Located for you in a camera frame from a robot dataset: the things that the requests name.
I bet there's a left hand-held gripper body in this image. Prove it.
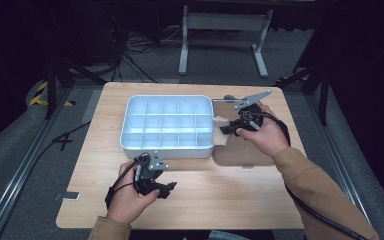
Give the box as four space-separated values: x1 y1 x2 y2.
133 150 170 196

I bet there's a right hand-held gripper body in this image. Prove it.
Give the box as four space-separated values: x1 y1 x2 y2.
233 90 272 135

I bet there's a white divided storage box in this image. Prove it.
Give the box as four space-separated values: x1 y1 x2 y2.
119 94 218 160

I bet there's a person's right hand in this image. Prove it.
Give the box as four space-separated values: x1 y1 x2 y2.
236 104 290 158

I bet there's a person's left hand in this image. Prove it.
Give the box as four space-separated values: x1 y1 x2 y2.
106 160 161 224

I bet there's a person's jeans leg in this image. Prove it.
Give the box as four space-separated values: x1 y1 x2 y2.
208 230 249 240

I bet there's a black tripod stand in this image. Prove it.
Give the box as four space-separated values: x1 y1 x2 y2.
44 56 108 120
274 63 331 127

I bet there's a grey tape strip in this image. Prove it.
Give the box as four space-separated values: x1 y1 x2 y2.
81 88 103 125

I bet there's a white metal stand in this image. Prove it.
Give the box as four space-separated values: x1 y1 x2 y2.
178 4 274 79

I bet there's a yellow black hazard tape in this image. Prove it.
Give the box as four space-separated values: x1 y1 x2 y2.
29 80 76 108

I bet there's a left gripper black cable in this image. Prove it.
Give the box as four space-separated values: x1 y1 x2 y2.
104 159 144 210

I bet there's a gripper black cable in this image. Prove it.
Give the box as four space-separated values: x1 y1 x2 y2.
104 159 144 210
258 111 368 240

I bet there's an aluminium floor rail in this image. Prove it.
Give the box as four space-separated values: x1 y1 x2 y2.
305 94 381 240
0 87 73 240

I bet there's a black floor cable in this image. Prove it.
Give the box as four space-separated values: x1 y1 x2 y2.
26 121 92 171

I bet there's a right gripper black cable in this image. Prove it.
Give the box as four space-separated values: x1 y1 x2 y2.
258 111 368 240

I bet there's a bundle of floor cables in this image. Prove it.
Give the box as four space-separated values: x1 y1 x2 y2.
111 24 185 84

